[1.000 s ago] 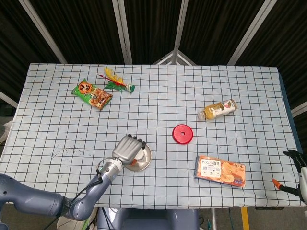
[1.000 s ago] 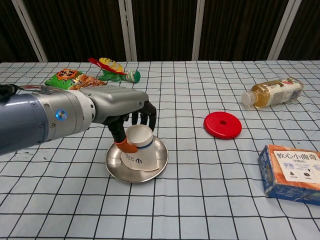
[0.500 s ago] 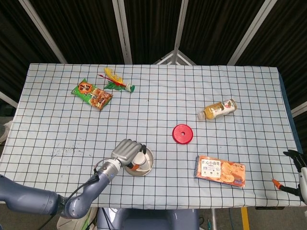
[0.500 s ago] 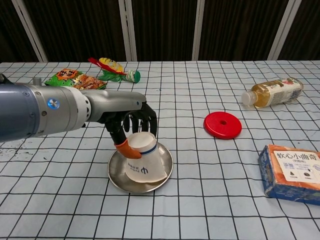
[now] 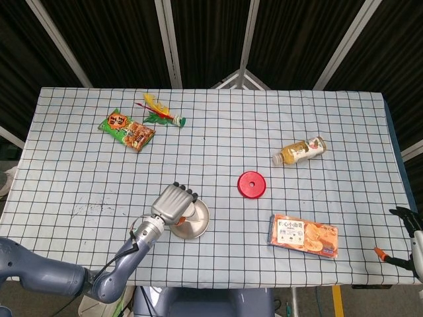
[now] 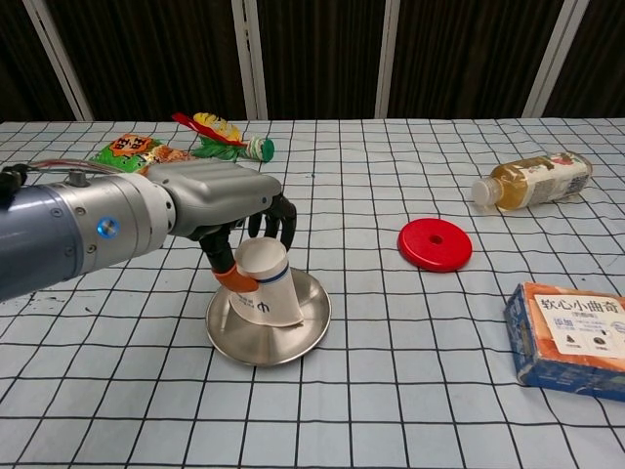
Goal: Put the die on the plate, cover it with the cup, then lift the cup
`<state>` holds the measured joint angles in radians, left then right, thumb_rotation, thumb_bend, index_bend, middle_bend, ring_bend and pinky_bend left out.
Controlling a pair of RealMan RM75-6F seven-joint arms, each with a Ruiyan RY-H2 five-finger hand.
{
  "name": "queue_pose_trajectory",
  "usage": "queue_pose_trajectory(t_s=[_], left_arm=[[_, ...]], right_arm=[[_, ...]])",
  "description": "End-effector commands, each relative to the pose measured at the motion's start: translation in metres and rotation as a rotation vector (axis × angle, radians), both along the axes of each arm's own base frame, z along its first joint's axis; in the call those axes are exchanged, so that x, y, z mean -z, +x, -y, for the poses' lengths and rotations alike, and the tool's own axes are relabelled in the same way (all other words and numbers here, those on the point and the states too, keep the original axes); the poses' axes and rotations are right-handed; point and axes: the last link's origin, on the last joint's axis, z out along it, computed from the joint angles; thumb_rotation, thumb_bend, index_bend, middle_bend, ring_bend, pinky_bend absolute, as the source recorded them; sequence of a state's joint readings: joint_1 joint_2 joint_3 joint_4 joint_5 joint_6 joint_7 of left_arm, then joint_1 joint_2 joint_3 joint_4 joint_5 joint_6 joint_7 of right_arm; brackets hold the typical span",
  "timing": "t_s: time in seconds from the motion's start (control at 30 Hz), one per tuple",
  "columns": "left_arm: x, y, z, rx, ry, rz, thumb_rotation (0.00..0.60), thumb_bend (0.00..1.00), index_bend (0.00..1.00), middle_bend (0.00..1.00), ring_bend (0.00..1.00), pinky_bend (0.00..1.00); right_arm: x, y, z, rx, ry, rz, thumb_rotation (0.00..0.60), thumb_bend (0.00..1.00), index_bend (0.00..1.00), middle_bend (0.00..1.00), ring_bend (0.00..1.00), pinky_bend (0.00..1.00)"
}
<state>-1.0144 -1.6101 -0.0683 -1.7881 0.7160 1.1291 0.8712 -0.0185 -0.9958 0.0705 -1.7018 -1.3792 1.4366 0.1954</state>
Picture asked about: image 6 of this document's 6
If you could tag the tea bottle with white cap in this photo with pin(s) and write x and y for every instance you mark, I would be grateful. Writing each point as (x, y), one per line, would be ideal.
(537, 181)

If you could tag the silver metal plate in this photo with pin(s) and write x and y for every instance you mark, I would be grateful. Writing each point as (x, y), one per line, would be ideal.
(273, 349)

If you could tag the left silver and black robot hand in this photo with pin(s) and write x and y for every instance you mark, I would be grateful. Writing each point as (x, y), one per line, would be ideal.
(220, 195)

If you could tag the white frame post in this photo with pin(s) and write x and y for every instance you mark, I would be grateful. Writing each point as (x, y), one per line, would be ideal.
(388, 58)
(249, 58)
(556, 58)
(58, 58)

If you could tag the checked light blue tablecloth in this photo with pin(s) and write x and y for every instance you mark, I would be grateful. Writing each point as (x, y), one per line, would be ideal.
(342, 415)

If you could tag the green snack bag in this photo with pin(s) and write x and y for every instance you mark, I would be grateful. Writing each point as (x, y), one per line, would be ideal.
(122, 151)

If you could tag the colourful feather shuttlecock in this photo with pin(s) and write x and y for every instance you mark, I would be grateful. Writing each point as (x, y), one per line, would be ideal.
(220, 141)

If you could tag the white paper cup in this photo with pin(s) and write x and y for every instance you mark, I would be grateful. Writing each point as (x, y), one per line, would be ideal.
(268, 303)

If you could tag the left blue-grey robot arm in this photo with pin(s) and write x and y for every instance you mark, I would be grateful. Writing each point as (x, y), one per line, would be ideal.
(58, 229)

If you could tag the red plastic disc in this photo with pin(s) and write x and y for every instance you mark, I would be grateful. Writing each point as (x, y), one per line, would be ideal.
(454, 249)

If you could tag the orange and blue cookie box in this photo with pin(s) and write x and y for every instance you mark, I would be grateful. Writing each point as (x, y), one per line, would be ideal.
(571, 342)

